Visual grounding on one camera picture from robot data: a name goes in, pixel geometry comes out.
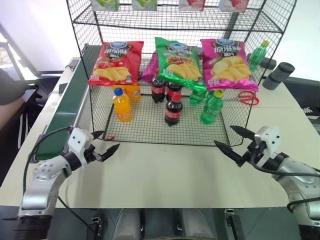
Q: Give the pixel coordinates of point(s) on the dark grey cylinder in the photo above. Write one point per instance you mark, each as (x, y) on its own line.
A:
(271, 83)
(285, 70)

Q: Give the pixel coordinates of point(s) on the black mat white print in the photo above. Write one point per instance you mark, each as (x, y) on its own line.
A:
(305, 100)

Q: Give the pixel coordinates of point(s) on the cola bottle red label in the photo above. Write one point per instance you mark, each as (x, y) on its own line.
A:
(173, 112)
(158, 90)
(173, 88)

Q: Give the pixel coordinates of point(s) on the orange soda bottle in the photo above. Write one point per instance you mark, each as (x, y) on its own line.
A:
(122, 107)
(133, 93)

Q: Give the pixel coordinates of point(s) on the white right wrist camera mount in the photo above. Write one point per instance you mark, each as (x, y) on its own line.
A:
(270, 136)

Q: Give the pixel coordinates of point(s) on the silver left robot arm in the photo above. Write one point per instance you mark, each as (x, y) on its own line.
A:
(42, 180)

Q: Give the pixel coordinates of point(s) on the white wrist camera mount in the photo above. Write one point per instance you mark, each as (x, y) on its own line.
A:
(270, 136)
(77, 140)

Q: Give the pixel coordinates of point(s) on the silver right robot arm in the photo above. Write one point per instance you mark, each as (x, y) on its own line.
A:
(295, 175)

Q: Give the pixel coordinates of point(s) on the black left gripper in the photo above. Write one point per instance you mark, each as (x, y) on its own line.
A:
(90, 155)

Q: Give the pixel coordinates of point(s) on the person in dark clothes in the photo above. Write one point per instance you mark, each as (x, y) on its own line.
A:
(12, 90)

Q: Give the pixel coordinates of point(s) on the black rounded device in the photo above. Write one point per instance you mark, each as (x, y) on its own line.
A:
(268, 63)

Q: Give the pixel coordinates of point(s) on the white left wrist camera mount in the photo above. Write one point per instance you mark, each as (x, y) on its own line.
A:
(77, 140)

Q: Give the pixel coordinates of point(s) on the magenta potato chips bag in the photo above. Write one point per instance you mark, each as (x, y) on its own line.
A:
(227, 67)
(150, 70)

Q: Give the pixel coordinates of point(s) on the red potato chips bag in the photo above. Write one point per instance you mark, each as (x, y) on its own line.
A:
(115, 62)

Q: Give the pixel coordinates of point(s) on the red fruit print box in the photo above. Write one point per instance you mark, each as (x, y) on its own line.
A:
(192, 4)
(233, 5)

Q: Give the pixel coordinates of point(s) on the green apple print box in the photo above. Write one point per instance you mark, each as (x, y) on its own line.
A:
(144, 4)
(105, 4)

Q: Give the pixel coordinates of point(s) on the small black control box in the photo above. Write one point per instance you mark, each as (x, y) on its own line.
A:
(72, 65)

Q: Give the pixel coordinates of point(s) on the green conveyor belt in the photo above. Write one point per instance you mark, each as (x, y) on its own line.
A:
(67, 100)

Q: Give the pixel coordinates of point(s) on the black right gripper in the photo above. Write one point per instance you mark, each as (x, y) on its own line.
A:
(252, 155)

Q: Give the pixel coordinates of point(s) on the small red tag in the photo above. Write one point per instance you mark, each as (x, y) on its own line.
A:
(110, 138)

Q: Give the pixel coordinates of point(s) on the black phone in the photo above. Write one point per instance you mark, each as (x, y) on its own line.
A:
(63, 88)

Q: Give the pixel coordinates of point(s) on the green potato chips bag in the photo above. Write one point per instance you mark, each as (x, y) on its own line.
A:
(180, 62)

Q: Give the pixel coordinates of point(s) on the green soda bottle yellow cap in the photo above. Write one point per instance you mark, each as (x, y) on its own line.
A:
(256, 56)
(196, 97)
(211, 110)

